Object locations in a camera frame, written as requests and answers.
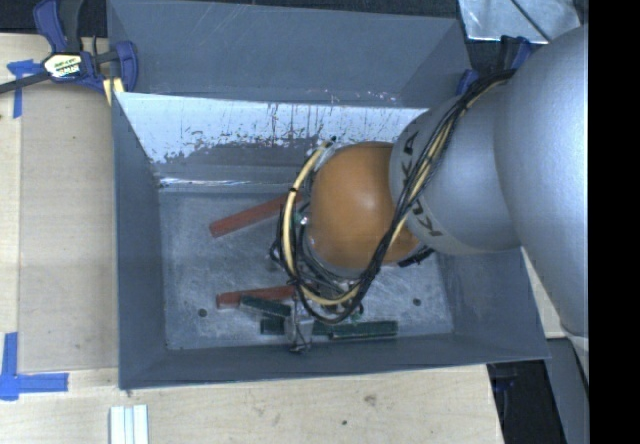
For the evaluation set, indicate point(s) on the dark green flat block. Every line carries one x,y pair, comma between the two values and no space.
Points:
365,329
262,305

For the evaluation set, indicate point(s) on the red-brown flat block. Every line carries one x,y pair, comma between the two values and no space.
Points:
250,296
245,219

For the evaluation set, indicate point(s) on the pale wood board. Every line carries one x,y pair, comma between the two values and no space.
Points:
65,232

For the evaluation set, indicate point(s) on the grey metal bin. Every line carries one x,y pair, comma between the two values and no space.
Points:
225,57

